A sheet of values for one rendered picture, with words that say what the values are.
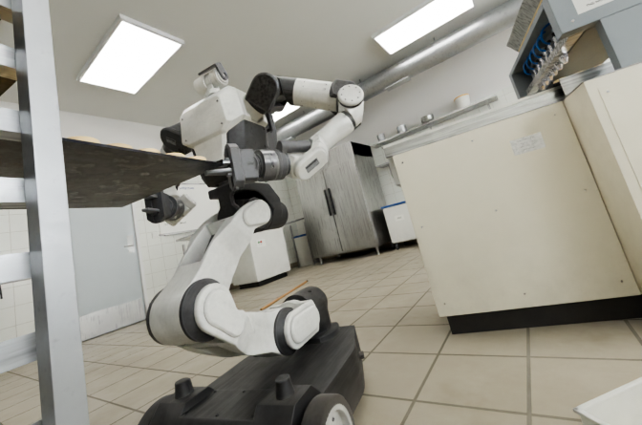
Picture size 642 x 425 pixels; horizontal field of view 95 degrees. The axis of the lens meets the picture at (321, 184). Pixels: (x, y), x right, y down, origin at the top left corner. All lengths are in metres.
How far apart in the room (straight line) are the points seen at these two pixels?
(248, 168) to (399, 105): 5.39
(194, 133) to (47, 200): 0.67
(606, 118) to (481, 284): 0.73
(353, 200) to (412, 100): 2.20
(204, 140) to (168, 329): 0.56
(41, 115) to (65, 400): 0.33
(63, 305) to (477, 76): 5.74
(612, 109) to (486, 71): 4.55
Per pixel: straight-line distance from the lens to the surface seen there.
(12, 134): 0.54
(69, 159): 0.63
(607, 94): 1.36
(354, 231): 5.28
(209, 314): 0.77
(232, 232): 0.90
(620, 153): 1.34
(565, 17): 1.44
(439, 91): 5.88
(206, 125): 1.04
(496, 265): 1.45
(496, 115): 1.49
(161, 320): 0.83
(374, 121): 6.18
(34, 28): 0.58
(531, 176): 1.45
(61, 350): 0.47
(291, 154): 0.84
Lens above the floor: 0.55
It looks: 10 degrees up
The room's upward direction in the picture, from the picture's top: 14 degrees counter-clockwise
